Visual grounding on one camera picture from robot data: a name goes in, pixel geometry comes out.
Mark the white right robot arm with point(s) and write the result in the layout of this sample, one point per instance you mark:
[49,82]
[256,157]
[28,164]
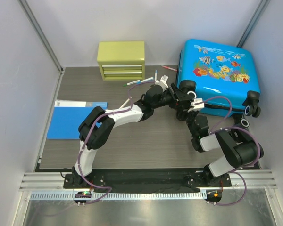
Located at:
[238,146]

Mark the yellow-green drawer organizer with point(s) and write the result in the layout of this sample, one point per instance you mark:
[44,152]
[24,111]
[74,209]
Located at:
[121,60]

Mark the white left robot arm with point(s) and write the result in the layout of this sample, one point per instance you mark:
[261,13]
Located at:
[97,126]

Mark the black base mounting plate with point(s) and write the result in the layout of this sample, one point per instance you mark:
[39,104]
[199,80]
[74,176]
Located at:
[156,180]

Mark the blue white box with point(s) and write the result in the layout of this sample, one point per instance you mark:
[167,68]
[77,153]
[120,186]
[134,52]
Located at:
[67,117]

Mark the marker pen red cap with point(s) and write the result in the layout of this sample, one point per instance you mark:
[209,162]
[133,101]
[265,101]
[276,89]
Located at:
[169,68]

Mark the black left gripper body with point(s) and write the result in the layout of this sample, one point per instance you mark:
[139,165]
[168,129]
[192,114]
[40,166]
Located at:
[167,98]

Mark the slotted cable duct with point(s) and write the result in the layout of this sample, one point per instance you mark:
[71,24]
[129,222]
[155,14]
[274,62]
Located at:
[86,196]

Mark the aluminium corner post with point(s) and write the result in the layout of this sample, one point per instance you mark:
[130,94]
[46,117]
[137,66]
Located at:
[31,17]
[263,4]

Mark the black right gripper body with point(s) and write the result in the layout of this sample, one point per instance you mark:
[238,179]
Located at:
[189,117]

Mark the aluminium right corner post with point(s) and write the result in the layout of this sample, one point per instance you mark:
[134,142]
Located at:
[263,4]

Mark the blue suitcase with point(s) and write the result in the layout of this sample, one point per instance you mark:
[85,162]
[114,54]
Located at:
[225,77]

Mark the marker pen blue cap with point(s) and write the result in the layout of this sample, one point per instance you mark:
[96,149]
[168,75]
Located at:
[151,79]

